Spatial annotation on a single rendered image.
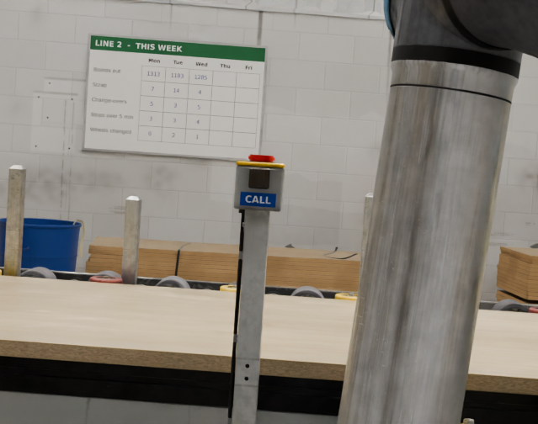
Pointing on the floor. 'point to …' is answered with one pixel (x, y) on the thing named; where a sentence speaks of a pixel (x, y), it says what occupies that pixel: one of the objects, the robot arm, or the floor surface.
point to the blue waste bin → (46, 243)
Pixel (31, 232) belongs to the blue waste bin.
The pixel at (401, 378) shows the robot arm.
